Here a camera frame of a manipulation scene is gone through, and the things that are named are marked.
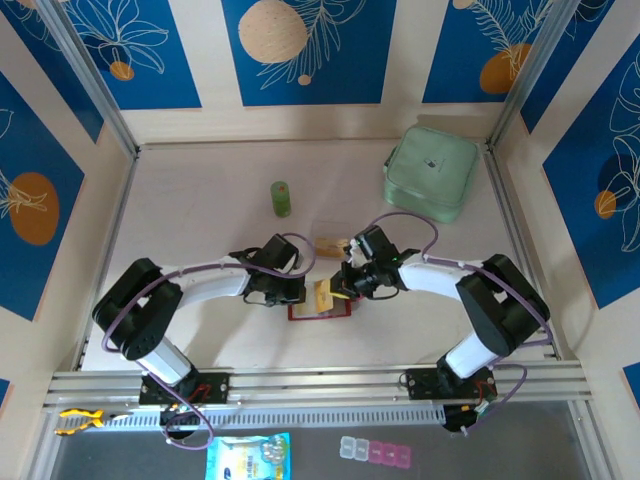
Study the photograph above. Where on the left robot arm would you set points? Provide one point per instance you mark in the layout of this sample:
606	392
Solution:
135	315

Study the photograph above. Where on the green cylindrical bottle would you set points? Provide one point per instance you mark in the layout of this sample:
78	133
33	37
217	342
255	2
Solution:
281	200

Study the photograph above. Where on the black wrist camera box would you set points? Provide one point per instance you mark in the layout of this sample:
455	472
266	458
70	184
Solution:
280	252
375	245

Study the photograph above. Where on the blue snack packet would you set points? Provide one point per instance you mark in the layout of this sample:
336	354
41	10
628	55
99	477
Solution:
245	457

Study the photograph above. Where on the pale green zip pouch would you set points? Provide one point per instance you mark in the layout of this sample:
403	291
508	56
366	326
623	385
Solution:
430	172

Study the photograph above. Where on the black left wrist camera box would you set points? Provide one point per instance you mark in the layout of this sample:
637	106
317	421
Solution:
280	252

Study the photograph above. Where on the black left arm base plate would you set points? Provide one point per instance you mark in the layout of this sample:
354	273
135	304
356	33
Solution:
215	387

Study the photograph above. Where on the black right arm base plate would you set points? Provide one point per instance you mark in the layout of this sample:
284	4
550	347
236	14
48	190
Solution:
422	382

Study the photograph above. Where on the white pill box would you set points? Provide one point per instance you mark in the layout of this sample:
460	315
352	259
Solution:
353	446

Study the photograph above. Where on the red card holder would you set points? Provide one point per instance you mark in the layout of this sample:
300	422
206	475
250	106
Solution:
320	317

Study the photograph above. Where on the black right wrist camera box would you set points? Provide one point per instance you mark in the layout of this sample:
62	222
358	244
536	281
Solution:
375	245

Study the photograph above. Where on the pink pill box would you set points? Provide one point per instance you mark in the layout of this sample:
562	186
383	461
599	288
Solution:
390	454

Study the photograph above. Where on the aluminium frame post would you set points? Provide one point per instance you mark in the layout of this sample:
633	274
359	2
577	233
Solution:
100	90
525	75

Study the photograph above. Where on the yellow black pliers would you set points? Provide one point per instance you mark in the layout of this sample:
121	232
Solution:
80	420

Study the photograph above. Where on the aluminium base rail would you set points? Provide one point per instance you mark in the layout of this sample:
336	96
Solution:
320	382

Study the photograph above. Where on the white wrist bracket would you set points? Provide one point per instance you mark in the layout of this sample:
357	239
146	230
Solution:
357	256

